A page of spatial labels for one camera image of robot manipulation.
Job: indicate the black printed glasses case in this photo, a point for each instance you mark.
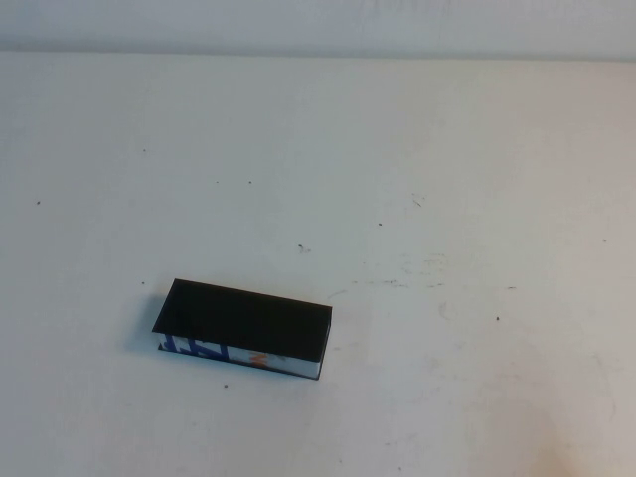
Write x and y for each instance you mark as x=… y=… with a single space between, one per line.
x=238 y=318

